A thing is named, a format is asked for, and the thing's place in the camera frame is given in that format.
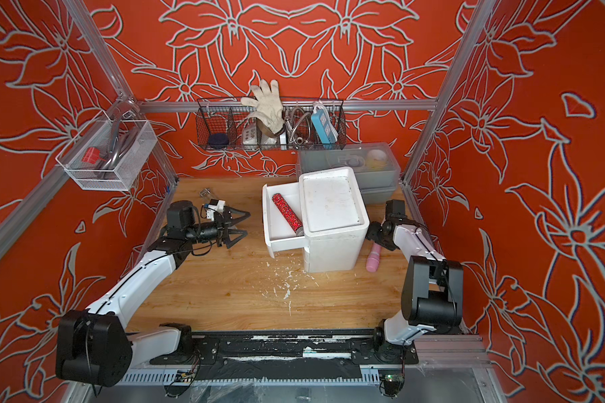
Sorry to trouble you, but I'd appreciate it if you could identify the blue box in basket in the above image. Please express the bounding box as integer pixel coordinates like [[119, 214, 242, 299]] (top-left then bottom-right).
[[311, 102, 339, 148]]

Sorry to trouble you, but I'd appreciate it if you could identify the white work glove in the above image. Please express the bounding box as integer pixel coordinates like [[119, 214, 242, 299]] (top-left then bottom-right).
[[240, 80, 284, 134]]

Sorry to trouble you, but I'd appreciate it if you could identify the black wire wall basket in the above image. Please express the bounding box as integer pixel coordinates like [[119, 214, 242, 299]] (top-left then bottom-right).
[[196, 97, 347, 151]]

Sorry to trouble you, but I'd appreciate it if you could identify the grey plastic storage box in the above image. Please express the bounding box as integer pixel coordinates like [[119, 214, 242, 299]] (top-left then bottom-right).
[[296, 143, 401, 205]]

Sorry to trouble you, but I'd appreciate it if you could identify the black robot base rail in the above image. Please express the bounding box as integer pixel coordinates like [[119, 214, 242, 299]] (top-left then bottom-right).
[[150, 328, 418, 381]]

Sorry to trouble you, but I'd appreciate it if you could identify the white wire wall basket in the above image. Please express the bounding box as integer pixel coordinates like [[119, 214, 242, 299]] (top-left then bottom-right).
[[55, 113, 157, 191]]

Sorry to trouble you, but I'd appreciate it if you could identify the white drawer cabinet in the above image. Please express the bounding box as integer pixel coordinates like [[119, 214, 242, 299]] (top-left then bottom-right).
[[298, 167, 370, 273]]

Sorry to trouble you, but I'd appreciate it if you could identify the pink microphone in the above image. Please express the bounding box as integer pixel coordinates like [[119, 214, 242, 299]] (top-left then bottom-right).
[[366, 243, 381, 273]]

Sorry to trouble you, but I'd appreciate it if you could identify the red glitter microphone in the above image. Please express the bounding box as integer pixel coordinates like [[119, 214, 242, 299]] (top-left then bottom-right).
[[272, 193, 304, 237]]

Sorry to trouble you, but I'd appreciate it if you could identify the white power strip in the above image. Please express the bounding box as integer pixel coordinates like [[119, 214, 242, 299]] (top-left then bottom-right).
[[242, 124, 258, 149]]

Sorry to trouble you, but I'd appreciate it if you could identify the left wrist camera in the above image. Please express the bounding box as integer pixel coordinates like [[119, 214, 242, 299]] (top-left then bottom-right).
[[203, 199, 225, 221]]

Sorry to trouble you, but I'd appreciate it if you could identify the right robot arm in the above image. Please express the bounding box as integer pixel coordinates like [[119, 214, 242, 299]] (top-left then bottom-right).
[[366, 200, 463, 347]]

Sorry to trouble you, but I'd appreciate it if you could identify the white drawer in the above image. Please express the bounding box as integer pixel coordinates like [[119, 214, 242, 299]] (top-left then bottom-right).
[[262, 182, 307, 258]]

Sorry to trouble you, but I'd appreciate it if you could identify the yellow tape roll in box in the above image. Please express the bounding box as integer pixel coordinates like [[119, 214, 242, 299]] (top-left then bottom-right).
[[366, 149, 388, 171]]

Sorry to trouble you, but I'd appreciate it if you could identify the metal hose in basket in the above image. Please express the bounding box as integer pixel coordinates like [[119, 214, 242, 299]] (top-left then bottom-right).
[[288, 106, 313, 147]]

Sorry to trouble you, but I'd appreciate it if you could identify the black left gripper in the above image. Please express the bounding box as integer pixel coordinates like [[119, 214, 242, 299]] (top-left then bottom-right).
[[186, 208, 250, 248]]

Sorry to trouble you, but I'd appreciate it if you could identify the dark round object in basket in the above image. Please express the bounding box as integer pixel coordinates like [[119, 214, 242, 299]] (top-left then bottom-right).
[[207, 133, 230, 149]]

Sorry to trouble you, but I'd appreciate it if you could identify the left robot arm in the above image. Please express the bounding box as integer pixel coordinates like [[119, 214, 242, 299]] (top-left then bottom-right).
[[55, 201, 250, 387]]

